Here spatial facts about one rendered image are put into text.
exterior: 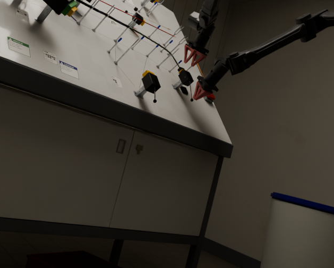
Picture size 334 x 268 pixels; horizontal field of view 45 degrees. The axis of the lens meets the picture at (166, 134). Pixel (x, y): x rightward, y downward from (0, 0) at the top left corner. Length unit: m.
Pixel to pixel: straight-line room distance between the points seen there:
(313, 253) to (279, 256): 0.20
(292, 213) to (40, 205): 1.66
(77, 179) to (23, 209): 0.21
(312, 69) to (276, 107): 0.45
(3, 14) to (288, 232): 1.99
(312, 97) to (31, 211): 2.72
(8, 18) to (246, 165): 2.84
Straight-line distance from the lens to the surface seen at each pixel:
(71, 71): 1.42
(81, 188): 1.48
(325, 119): 3.48
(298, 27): 1.89
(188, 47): 1.86
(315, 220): 2.60
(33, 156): 1.37
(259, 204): 3.68
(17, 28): 1.42
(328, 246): 2.65
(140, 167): 1.63
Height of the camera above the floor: 0.68
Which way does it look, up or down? 5 degrees up
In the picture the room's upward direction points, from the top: 15 degrees clockwise
